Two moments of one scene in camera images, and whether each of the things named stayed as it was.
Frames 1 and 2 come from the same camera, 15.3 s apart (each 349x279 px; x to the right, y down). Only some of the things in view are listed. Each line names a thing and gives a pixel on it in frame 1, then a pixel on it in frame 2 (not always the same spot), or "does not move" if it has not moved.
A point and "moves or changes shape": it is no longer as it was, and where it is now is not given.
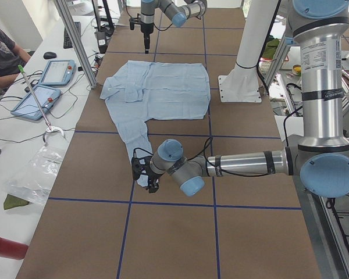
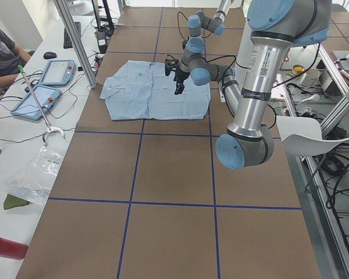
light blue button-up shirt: x=139 y=92 moves or changes shape
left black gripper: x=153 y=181 -> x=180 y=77
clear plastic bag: x=34 y=181 does not move
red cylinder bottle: x=3 y=247 does not move
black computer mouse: x=47 y=55 does not move
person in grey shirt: x=4 y=58 does not move
